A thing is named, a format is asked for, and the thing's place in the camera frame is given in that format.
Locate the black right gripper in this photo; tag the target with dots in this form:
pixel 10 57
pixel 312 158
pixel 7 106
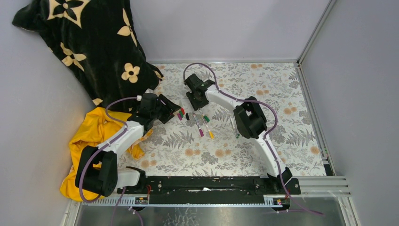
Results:
pixel 195 106

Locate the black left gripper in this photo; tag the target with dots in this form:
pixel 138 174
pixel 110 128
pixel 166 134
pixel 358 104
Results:
pixel 169 106

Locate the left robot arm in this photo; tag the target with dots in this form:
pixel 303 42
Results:
pixel 98 170

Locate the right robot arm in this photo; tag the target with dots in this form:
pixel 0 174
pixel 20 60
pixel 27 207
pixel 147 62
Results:
pixel 249 119

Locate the floral tablecloth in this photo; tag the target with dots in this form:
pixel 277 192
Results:
pixel 177 149

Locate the yellow cloth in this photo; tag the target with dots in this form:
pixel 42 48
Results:
pixel 95 129

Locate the black floral blanket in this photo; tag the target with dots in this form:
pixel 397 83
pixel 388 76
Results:
pixel 97 41

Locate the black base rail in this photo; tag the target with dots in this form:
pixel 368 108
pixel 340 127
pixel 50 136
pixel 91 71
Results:
pixel 211 190

